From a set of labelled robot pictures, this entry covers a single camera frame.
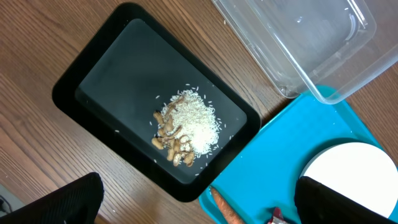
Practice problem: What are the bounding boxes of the clear plastic bin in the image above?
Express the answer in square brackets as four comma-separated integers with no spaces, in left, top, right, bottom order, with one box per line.
[213,0,397,105]

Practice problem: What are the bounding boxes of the red snack wrapper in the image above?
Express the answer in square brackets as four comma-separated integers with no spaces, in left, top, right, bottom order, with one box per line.
[267,207,289,224]

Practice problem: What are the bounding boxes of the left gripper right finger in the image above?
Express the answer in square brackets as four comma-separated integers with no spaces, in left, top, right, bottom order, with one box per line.
[294,176,397,224]

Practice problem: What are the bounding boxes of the food scraps rice and peanuts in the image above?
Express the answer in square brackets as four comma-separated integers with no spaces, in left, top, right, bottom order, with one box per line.
[151,86,226,167]

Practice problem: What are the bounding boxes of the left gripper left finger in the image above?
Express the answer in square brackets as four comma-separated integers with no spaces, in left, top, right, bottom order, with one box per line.
[1,172,104,224]

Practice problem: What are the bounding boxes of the pink plate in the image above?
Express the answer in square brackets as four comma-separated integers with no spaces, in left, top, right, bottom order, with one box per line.
[301,142,397,222]

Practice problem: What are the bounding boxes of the orange carrot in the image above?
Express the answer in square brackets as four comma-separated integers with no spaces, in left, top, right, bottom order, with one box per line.
[210,187,244,224]

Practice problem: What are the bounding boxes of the teal serving tray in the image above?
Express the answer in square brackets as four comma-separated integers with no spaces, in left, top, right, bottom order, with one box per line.
[211,93,380,223]

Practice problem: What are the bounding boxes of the black plastic tray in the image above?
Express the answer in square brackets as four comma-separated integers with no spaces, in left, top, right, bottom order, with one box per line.
[52,2,261,202]

